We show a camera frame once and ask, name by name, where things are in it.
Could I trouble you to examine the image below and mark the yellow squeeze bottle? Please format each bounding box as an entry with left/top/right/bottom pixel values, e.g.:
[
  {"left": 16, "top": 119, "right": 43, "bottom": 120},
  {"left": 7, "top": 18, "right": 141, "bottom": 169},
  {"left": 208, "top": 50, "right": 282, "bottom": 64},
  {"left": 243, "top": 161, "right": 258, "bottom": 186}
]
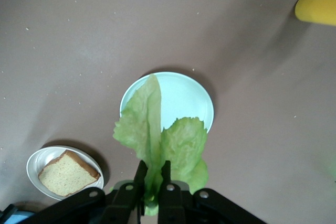
[{"left": 294, "top": 0, "right": 336, "bottom": 27}]

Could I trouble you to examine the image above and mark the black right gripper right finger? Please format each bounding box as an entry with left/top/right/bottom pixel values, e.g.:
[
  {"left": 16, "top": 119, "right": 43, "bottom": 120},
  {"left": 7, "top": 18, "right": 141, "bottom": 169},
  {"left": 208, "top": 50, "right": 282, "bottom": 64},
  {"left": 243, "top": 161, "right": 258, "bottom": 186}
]
[{"left": 157, "top": 159, "right": 268, "bottom": 224}]

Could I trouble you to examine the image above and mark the blue plate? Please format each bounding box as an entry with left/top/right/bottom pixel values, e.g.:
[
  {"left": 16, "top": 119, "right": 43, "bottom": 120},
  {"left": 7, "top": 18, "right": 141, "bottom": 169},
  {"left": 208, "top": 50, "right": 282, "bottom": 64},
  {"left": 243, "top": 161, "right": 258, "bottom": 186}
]
[{"left": 5, "top": 208, "right": 36, "bottom": 224}]

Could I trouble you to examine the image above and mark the mint green plate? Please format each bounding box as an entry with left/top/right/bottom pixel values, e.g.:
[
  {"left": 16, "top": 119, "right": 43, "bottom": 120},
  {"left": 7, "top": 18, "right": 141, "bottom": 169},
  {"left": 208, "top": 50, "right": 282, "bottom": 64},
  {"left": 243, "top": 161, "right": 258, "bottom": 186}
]
[{"left": 120, "top": 71, "right": 215, "bottom": 141}]

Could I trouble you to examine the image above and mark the beige plate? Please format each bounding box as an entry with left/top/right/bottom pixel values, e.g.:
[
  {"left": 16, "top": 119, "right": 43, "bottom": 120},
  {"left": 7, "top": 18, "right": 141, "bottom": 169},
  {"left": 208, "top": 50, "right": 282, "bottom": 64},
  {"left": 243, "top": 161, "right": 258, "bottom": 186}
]
[{"left": 26, "top": 145, "right": 104, "bottom": 201}]

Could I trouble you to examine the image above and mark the green lettuce leaf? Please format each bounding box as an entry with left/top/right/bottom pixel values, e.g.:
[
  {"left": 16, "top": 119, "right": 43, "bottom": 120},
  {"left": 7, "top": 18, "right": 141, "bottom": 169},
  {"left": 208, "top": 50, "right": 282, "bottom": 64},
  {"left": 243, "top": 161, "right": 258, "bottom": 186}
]
[{"left": 112, "top": 73, "right": 209, "bottom": 216}]

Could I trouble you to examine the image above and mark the brown bread slice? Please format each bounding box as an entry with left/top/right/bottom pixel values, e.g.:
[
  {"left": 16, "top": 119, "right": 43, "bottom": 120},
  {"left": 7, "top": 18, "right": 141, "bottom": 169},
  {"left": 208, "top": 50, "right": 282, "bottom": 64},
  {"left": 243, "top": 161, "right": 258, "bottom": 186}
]
[{"left": 38, "top": 150, "right": 101, "bottom": 197}]

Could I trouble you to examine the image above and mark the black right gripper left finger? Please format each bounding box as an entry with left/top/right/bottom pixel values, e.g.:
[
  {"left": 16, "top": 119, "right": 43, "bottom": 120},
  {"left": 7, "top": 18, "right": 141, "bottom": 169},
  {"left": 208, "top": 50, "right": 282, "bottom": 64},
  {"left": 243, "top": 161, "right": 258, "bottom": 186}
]
[{"left": 15, "top": 159, "right": 148, "bottom": 224}]

